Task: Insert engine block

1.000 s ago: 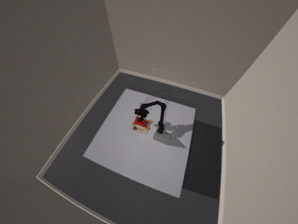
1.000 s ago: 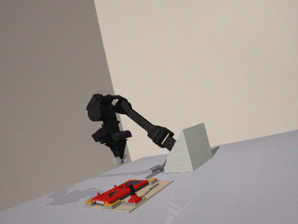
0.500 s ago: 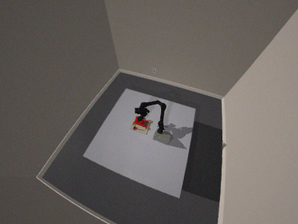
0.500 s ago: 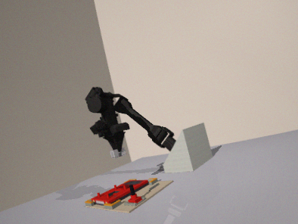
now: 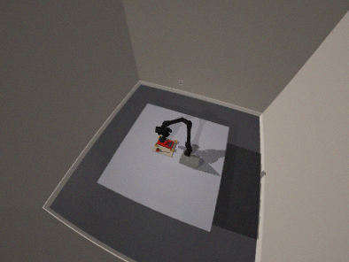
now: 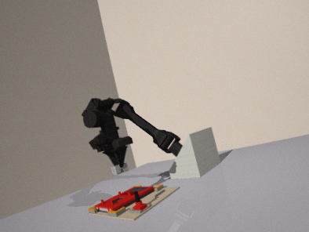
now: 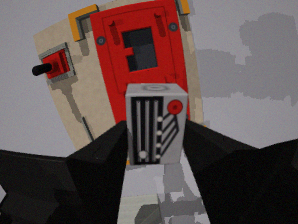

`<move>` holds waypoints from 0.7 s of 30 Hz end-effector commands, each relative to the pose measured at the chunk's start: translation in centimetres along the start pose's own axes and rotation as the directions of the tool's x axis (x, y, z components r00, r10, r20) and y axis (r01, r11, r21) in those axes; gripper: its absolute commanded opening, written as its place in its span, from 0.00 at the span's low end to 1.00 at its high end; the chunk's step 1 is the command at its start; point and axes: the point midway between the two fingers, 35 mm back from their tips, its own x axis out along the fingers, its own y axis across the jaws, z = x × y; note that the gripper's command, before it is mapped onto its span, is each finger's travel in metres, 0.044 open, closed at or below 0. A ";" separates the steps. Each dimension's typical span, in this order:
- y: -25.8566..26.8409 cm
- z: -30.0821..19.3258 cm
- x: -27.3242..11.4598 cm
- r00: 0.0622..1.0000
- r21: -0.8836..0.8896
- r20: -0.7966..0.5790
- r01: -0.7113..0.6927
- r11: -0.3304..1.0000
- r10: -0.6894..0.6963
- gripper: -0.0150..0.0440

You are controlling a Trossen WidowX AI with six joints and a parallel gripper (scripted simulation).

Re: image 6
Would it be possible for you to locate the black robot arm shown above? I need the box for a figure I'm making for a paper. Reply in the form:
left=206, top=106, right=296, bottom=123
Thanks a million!
left=82, top=97, right=183, bottom=156

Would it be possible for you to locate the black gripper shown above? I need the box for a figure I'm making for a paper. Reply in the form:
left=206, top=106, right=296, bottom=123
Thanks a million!
left=97, top=125, right=133, bottom=168

